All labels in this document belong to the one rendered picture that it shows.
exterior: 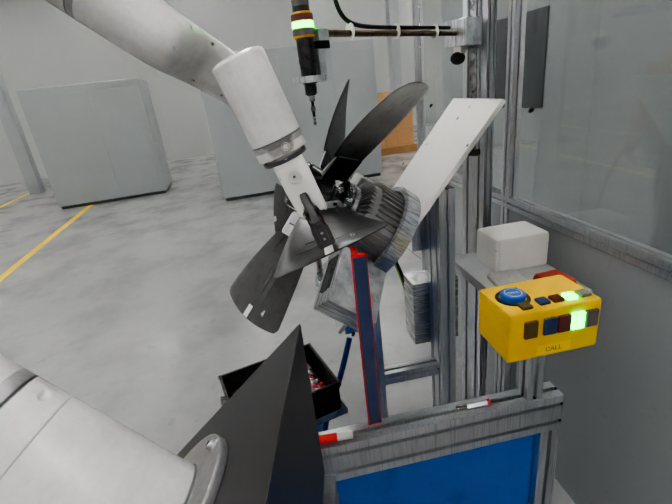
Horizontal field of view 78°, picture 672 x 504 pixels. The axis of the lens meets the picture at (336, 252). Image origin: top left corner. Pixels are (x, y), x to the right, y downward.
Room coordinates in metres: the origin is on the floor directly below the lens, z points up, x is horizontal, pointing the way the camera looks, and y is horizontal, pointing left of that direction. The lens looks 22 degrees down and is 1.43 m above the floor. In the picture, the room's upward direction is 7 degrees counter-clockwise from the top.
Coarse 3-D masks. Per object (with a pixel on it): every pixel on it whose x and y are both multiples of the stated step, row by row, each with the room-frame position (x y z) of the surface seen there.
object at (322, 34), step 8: (320, 32) 0.93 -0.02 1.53; (328, 32) 0.95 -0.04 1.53; (320, 40) 0.92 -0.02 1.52; (328, 40) 0.94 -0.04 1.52; (320, 48) 0.92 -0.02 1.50; (320, 56) 0.93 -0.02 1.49; (320, 64) 0.92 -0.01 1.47; (320, 72) 0.92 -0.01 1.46; (296, 80) 0.90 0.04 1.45; (304, 80) 0.89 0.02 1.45; (312, 80) 0.89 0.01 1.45; (320, 80) 0.89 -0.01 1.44
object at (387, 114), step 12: (408, 84) 0.85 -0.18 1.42; (420, 84) 0.91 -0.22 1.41; (396, 96) 0.86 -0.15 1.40; (408, 96) 0.92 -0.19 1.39; (420, 96) 0.97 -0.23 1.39; (384, 108) 0.88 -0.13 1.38; (396, 108) 0.93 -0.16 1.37; (408, 108) 0.97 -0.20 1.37; (372, 120) 0.89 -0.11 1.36; (384, 120) 0.94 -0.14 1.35; (396, 120) 0.97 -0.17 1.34; (360, 132) 0.91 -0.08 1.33; (372, 132) 0.95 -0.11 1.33; (384, 132) 0.98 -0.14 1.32; (348, 144) 0.93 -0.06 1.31; (360, 144) 0.96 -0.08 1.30; (372, 144) 0.99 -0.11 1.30; (336, 156) 0.95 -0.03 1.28; (348, 156) 0.97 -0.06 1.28; (360, 156) 1.00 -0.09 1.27
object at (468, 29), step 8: (448, 24) 1.32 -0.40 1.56; (456, 24) 1.31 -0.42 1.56; (464, 24) 1.29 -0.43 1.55; (472, 24) 1.31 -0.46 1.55; (480, 24) 1.34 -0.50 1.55; (464, 32) 1.29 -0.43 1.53; (472, 32) 1.31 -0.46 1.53; (480, 32) 1.34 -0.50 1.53; (448, 40) 1.32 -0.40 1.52; (456, 40) 1.31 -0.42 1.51; (464, 40) 1.29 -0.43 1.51; (472, 40) 1.31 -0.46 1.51; (480, 40) 1.34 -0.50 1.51; (472, 48) 1.37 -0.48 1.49
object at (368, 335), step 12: (360, 264) 0.57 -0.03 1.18; (360, 276) 0.57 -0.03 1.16; (360, 288) 0.57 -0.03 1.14; (360, 300) 0.57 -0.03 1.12; (360, 312) 0.57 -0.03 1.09; (360, 324) 0.57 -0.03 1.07; (372, 336) 0.57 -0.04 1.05; (372, 348) 0.57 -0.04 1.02; (372, 360) 0.57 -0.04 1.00; (372, 372) 0.57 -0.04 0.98; (372, 384) 0.57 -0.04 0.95; (372, 396) 0.57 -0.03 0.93; (372, 408) 0.57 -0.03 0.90; (372, 420) 0.57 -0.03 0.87
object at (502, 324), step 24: (504, 288) 0.63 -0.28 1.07; (528, 288) 0.62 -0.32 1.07; (552, 288) 0.61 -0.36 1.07; (576, 288) 0.60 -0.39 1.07; (480, 312) 0.63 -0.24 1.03; (504, 312) 0.56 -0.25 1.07; (528, 312) 0.55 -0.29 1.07; (552, 312) 0.55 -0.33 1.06; (504, 336) 0.55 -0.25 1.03; (552, 336) 0.55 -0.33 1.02; (576, 336) 0.56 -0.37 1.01
